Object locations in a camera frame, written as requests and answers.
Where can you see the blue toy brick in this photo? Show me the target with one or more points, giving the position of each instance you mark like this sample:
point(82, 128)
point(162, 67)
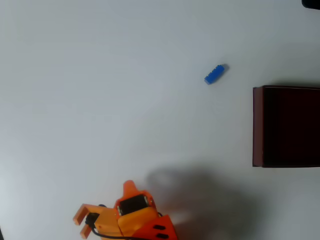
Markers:
point(216, 74)

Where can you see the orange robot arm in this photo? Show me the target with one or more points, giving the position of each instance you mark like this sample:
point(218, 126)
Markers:
point(160, 228)

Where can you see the dark red box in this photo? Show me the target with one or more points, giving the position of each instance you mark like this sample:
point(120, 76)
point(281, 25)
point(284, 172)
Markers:
point(287, 127)

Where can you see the black object at table edge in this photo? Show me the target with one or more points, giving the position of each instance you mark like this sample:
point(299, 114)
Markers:
point(312, 3)

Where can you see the orange camera mount bracket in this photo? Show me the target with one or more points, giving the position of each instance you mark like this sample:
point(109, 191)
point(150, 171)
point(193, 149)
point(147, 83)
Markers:
point(105, 217)

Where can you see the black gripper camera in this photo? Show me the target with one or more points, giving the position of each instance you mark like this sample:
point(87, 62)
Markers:
point(92, 218)

